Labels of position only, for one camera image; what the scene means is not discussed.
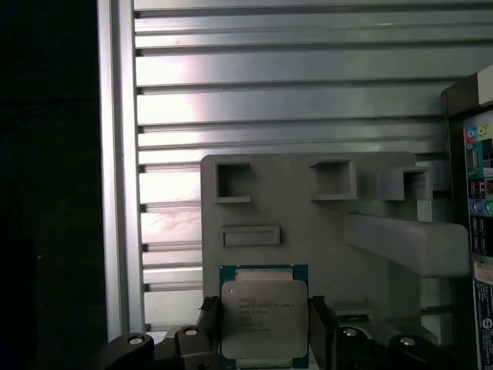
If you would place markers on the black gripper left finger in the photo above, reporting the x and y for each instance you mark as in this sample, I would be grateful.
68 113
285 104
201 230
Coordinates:
210 339

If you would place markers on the grey parts rack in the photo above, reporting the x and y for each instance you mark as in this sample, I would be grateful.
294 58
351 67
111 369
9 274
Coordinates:
292 216

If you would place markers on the black PC case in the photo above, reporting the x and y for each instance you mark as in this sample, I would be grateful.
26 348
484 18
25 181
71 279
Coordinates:
458 154

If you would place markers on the silver CPU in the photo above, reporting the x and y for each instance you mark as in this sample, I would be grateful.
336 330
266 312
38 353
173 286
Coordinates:
262 308

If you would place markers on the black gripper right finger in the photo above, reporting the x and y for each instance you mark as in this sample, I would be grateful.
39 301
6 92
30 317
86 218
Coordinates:
319 339

